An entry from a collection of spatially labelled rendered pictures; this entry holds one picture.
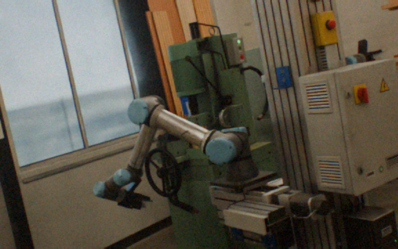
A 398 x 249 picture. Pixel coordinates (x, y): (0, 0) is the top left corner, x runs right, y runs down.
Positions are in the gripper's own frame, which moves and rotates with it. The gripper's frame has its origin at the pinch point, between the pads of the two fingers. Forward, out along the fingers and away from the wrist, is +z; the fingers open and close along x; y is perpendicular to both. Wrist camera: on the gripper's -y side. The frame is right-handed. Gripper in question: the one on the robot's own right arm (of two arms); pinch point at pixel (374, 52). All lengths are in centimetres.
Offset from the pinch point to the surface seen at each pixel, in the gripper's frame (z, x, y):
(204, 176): -76, -82, 39
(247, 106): -23, -79, 8
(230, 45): -32, -71, -30
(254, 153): -38, -73, 37
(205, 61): -49, -80, -25
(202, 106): -50, -91, 1
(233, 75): -41, -69, -12
